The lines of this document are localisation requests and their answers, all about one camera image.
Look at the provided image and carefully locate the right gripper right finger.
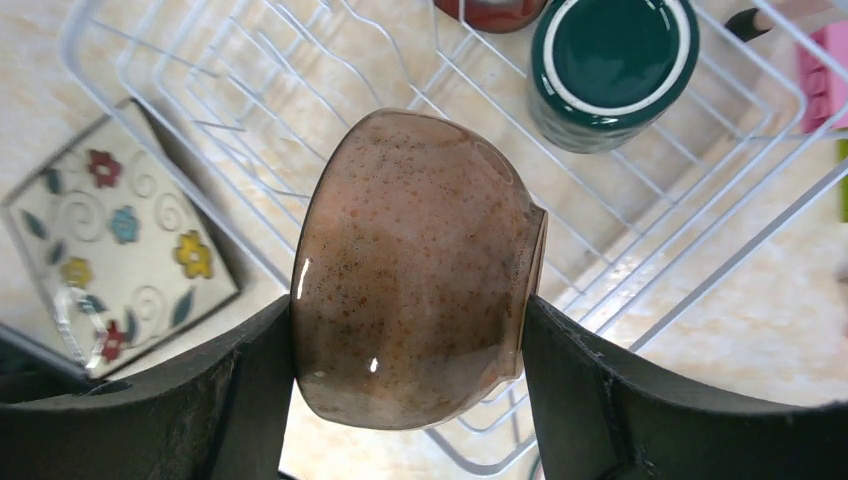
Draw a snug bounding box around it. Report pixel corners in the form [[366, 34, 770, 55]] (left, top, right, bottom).
[[522, 297, 847, 479]]

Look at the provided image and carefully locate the square floral glass plate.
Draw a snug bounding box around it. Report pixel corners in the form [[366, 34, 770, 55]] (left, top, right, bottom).
[[1, 100, 240, 378]]

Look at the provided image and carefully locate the white wire dish rack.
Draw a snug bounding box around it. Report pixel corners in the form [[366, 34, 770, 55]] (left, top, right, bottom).
[[59, 0, 848, 478]]

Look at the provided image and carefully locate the green toy brick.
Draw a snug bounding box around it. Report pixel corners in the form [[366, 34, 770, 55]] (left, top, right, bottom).
[[837, 139, 848, 223]]

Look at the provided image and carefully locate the brown speckled bowl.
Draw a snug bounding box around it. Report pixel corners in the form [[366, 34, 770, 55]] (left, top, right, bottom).
[[290, 108, 548, 431]]

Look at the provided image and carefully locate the red rimmed beige plate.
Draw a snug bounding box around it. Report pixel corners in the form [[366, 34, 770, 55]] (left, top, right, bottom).
[[433, 0, 548, 34]]

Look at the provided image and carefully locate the dark green mug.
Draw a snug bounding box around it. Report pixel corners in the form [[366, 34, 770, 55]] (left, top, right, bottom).
[[527, 0, 700, 154]]

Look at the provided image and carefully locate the pink toy brick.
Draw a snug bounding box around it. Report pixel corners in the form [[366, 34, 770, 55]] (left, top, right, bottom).
[[796, 20, 847, 133]]

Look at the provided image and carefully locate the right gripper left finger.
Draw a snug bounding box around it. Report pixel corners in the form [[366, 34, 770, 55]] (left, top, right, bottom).
[[1, 297, 293, 479]]

